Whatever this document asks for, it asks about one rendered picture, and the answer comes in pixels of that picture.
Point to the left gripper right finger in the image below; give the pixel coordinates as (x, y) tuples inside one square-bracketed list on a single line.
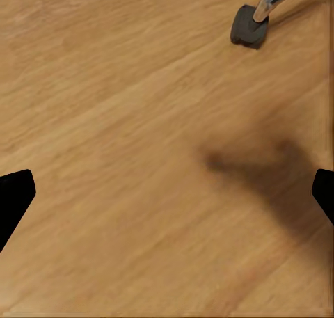
[(323, 191)]

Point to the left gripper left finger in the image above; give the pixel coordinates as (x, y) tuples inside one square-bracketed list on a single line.
[(17, 191)]

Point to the swivel chair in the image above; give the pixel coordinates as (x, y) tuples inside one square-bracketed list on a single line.
[(251, 22)]

